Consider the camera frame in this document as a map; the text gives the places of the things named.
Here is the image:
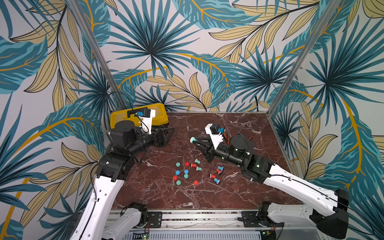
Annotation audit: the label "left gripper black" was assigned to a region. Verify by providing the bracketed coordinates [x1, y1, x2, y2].
[127, 124, 175, 156]

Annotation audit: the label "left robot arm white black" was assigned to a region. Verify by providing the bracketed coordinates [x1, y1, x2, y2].
[71, 120, 175, 240]

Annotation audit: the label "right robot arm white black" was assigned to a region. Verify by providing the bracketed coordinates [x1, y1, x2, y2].
[190, 134, 349, 239]

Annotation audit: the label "yellow black toolbox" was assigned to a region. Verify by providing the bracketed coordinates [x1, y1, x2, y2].
[110, 103, 169, 134]

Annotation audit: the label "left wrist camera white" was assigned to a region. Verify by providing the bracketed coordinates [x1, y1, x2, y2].
[136, 108, 156, 135]

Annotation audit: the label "orange handled pliers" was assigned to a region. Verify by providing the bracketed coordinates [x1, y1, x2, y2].
[224, 134, 253, 143]

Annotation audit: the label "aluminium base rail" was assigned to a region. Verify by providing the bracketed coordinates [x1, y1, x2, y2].
[68, 209, 331, 240]

